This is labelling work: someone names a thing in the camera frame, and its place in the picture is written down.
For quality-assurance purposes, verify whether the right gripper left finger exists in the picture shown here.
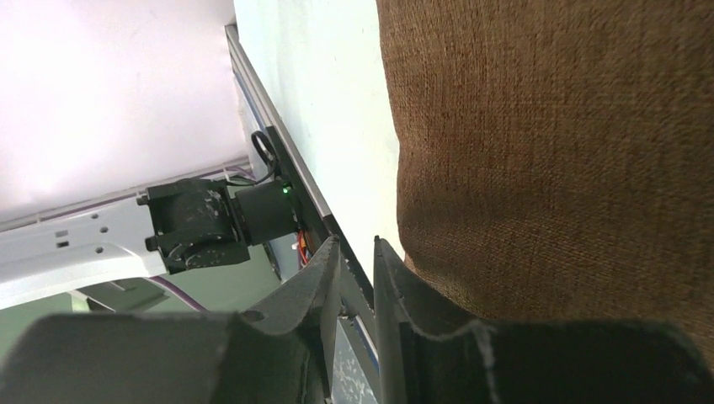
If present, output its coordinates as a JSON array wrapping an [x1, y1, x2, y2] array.
[[1, 237, 342, 403]]

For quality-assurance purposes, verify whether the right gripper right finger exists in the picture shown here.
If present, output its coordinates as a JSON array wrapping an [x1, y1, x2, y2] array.
[[374, 237, 713, 403]]

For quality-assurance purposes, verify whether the brown cloth napkin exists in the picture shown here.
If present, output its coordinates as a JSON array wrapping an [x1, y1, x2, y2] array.
[[376, 1, 713, 359]]

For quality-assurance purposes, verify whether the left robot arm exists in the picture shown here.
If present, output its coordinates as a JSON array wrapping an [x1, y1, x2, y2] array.
[[1, 179, 298, 308]]

